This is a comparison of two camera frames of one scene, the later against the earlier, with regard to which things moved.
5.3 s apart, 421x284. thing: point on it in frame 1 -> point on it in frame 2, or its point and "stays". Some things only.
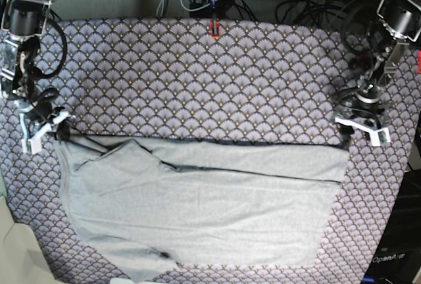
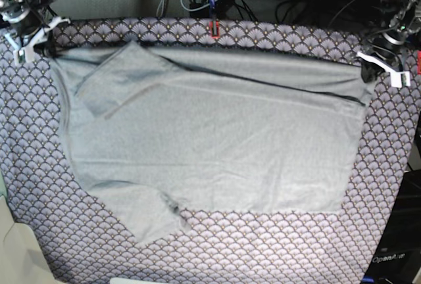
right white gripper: (378, 136) -> (397, 78)
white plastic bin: (22, 260) stays
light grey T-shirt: (142, 202) -> (157, 135)
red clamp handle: (419, 62) stays
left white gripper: (33, 143) -> (25, 55)
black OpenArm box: (396, 258) stays
